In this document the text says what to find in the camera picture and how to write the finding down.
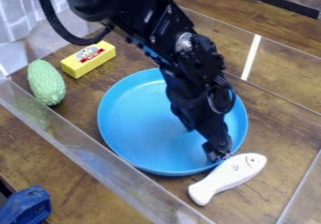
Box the white checkered curtain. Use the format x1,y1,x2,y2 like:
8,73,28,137
0,0,72,44

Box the green bumpy toy gourd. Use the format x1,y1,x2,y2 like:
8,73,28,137
28,59,67,106

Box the blue clamp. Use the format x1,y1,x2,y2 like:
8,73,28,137
0,186,52,224

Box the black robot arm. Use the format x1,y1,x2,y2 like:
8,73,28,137
67,0,235,161

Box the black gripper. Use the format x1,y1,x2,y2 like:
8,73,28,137
165,75,235,162

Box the black cable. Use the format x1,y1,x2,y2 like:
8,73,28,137
33,0,113,47

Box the yellow rectangular block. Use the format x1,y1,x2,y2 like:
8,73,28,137
60,41,116,79

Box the clear acrylic barrier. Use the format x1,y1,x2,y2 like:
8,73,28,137
0,0,321,224

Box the blue round tray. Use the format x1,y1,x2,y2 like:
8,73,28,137
96,67,250,177

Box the white toy fish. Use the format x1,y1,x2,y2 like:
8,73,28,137
188,153,267,206

